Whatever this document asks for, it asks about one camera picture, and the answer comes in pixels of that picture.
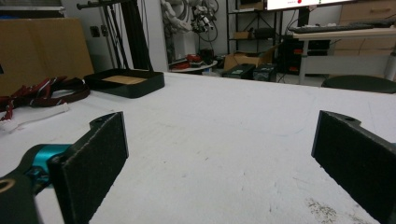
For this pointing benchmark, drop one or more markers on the black keyboard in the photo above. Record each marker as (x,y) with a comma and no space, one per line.
(330,28)

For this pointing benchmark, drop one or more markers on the black shallow tray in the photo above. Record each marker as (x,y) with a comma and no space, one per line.
(127,82)

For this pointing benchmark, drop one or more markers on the open cardboard box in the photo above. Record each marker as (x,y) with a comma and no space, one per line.
(246,59)

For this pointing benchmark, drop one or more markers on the brown cardboard sheet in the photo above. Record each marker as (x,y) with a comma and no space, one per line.
(40,49)

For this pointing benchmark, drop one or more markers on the round white side table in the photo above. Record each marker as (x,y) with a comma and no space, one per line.
(194,67)

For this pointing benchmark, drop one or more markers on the dark equipment case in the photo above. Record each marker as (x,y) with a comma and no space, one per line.
(239,71)
(264,72)

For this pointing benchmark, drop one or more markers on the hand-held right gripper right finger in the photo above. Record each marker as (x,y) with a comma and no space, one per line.
(358,158)

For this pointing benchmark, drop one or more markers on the black metal shelf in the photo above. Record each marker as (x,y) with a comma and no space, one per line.
(252,28)

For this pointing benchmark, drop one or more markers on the red tool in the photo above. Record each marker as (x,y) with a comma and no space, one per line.
(190,60)

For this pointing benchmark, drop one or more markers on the wooden drawer cabinet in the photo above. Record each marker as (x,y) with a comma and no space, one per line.
(367,25)

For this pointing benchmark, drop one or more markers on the white desk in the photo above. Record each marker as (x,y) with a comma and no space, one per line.
(342,46)

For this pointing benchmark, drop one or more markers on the black round stool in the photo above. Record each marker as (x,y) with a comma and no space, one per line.
(361,83)

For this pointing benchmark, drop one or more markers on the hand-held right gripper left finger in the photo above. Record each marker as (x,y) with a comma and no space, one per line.
(90,161)

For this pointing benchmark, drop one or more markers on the monitor screen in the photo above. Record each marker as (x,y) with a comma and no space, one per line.
(299,3)

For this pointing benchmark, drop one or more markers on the black tripod stand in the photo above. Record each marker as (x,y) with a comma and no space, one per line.
(130,34)

